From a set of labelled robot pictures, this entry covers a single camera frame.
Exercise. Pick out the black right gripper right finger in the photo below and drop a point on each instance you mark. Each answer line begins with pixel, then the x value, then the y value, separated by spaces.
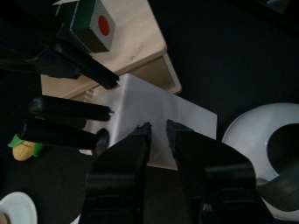
pixel 218 186

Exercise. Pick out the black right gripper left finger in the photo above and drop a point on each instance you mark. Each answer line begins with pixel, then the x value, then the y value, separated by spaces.
pixel 117 180

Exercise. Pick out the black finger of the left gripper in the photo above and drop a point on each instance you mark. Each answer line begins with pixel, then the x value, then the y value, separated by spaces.
pixel 87 65
pixel 54 66

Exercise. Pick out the green grey block red dot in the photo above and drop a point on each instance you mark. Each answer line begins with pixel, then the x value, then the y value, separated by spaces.
pixel 95 26

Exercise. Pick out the wooden box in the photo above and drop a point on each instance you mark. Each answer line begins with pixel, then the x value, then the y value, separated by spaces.
pixel 137 38

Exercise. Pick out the grey cup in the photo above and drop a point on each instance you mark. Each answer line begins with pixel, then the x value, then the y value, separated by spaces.
pixel 281 194

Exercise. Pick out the white round bowl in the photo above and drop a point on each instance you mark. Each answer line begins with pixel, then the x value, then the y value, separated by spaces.
pixel 249 137

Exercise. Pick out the toy corn cob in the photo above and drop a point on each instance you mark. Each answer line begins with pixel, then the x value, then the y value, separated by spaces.
pixel 23 150

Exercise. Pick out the white plate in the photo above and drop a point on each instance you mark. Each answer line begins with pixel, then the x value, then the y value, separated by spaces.
pixel 18 208

